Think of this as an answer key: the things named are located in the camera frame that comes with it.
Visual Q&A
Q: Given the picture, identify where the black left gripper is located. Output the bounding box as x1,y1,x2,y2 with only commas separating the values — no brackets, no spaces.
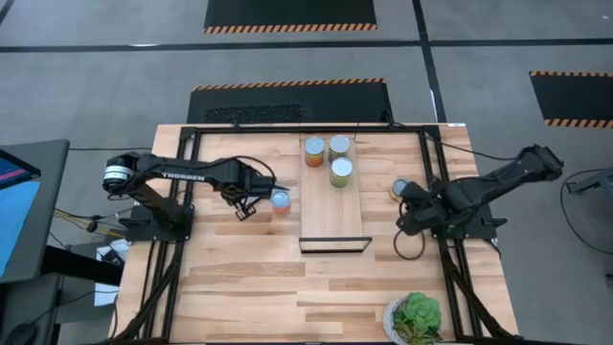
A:
246,172,291,197

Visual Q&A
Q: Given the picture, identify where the orange can with circle pattern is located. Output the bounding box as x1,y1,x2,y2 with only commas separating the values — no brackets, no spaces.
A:
270,190,293,216

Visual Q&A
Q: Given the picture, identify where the yellow can with red print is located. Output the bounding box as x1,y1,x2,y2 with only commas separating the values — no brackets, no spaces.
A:
389,177,411,203

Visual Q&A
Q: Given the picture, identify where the yellow and orange label can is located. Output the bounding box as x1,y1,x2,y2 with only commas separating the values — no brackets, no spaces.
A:
304,136,326,169

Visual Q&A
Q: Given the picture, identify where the green can with yellow fruit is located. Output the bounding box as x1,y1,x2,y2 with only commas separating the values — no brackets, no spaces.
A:
329,156,354,189

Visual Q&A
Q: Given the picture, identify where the dark green label can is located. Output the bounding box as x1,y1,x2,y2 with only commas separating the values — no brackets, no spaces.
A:
328,135,352,163

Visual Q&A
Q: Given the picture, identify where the black hazard-striped floor mat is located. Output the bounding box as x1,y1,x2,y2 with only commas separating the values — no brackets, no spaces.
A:
186,78,395,126
528,70,613,130
203,0,379,35

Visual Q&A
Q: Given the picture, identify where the green succulent plant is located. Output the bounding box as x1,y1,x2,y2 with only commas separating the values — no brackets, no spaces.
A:
391,291,443,345

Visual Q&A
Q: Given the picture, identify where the white woven plant pot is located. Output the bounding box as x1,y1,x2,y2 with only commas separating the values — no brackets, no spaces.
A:
382,295,413,345

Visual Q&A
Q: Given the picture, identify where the grey stand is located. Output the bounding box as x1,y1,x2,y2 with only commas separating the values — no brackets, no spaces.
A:
566,166,613,202

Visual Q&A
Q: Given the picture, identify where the white paper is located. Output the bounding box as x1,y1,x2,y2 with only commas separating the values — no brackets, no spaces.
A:
93,238,131,308

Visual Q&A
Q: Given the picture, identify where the black desk bar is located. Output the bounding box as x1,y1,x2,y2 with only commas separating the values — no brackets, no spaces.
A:
40,243,125,288

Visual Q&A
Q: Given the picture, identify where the computer monitor with blue screen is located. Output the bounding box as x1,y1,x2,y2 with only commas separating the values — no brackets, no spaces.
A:
0,138,72,285

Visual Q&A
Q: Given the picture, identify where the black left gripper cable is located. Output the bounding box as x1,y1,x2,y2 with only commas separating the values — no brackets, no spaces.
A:
217,153,278,186

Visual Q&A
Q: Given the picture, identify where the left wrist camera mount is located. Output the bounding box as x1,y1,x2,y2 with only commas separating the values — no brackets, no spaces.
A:
220,189,259,222

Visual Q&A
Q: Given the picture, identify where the black looped cable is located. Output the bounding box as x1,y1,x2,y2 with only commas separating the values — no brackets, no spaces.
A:
393,228,427,263

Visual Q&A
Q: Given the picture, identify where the wooden shelf with black frame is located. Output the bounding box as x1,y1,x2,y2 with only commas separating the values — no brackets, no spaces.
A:
297,129,374,254

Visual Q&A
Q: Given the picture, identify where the black metal rig frame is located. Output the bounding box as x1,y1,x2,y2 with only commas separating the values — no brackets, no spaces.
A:
108,123,526,345

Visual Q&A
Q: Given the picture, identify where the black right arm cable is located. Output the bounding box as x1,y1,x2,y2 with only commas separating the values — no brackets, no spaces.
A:
423,133,523,163

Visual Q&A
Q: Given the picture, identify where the curved black floor cable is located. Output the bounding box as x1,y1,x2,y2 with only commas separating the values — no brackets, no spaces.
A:
558,167,613,256

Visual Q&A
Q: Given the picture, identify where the yellow cable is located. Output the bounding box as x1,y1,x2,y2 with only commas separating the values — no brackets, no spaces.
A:
53,208,126,237

